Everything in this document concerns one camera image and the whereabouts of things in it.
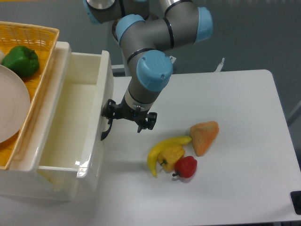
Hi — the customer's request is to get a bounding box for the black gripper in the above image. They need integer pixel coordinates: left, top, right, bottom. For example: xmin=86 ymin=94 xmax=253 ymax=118
xmin=101 ymin=96 xmax=158 ymax=133

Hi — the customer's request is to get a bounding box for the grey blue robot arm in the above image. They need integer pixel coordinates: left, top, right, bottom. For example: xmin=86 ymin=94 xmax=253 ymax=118
xmin=83 ymin=0 xmax=213 ymax=130

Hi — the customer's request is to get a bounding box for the white drawer cabinet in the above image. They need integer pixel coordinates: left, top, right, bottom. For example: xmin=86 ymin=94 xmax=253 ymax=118
xmin=0 ymin=41 xmax=71 ymax=199

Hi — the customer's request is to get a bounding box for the yellow banana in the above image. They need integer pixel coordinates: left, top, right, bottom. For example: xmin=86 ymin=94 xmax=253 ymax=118
xmin=147 ymin=136 xmax=192 ymax=177

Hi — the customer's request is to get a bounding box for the yellow bell pepper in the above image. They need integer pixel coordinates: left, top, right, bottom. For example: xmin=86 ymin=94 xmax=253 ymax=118
xmin=158 ymin=145 xmax=185 ymax=173

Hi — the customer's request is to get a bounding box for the orange triangular bread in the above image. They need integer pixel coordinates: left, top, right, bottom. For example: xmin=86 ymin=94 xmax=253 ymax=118
xmin=190 ymin=121 xmax=219 ymax=157

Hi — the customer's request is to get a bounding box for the red bell pepper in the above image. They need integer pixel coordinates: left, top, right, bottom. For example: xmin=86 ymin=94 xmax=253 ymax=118
xmin=172 ymin=156 xmax=198 ymax=178

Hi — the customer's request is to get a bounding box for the yellow woven basket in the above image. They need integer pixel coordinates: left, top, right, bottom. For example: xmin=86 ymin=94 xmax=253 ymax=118
xmin=0 ymin=21 xmax=60 ymax=170

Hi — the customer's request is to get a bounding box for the beige plate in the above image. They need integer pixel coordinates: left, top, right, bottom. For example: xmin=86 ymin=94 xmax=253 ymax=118
xmin=0 ymin=66 xmax=30 ymax=142

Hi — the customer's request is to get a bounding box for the green bell pepper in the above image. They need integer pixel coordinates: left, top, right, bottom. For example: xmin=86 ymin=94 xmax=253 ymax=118
xmin=1 ymin=46 xmax=40 ymax=78

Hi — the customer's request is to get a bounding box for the black object at table edge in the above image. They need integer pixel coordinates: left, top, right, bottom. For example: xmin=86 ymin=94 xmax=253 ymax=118
xmin=290 ymin=191 xmax=301 ymax=215

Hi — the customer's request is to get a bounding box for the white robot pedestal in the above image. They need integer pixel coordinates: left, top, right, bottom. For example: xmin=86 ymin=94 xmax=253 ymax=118
xmin=111 ymin=19 xmax=132 ymax=77

